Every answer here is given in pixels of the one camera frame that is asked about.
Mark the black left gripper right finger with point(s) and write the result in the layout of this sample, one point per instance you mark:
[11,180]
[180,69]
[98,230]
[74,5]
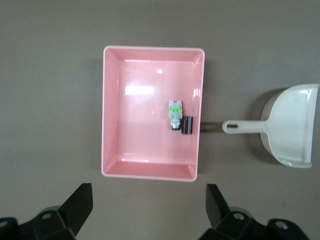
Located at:
[225,225]

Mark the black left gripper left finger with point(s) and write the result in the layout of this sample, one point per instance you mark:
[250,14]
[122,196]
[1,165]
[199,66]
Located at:
[62,220]

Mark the dark brown small component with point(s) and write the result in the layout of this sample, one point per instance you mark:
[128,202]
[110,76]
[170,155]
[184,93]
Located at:
[187,125]

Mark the light plastic dustpan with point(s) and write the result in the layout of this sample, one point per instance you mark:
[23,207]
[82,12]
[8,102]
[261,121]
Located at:
[287,130]

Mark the pink plastic bin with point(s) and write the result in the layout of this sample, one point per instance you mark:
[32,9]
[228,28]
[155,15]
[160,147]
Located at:
[150,155]

